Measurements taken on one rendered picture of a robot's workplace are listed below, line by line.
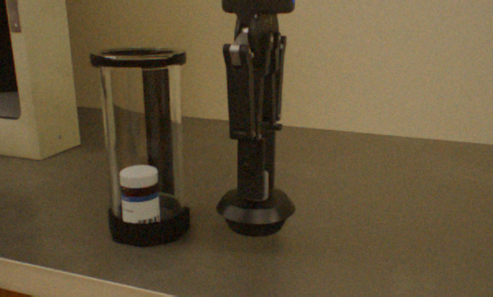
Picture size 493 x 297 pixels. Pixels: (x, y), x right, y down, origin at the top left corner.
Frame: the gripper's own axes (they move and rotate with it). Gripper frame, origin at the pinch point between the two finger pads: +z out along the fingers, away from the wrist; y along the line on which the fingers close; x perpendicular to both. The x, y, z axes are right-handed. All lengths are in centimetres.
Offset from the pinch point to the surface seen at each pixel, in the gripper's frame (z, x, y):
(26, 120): 4, -50, -17
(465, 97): 2, 23, -61
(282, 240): 10.7, 2.4, -3.3
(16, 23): -13, -49, -17
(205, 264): 10.7, -4.0, 5.4
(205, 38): -8, -35, -60
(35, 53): -8, -48, -19
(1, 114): 3, -56, -18
